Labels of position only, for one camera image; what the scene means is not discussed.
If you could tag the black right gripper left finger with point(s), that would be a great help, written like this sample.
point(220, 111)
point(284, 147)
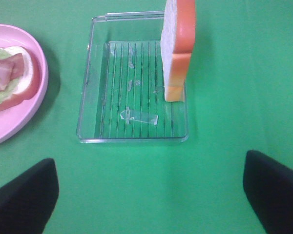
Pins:
point(27, 202)

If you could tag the pink plate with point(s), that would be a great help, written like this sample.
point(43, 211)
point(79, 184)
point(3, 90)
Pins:
point(14, 118)

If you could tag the clear plastic tray right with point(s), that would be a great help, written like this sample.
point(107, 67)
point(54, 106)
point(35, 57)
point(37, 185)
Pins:
point(123, 90)

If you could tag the green tablecloth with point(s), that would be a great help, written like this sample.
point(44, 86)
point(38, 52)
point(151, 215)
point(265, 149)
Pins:
point(240, 97)

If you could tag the bread slice on plate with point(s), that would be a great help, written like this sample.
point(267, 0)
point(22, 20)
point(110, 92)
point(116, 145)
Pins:
point(29, 82)

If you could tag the green lettuce leaf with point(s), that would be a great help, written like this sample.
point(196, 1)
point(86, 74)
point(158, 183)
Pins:
point(6, 93)

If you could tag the pink bacon strip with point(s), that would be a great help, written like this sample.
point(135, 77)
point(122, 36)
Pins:
point(11, 68)

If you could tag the bread slice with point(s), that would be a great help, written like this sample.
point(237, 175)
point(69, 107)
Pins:
point(29, 82)
point(177, 44)

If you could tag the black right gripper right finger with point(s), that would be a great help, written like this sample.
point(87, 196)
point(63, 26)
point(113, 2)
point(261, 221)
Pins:
point(268, 186)

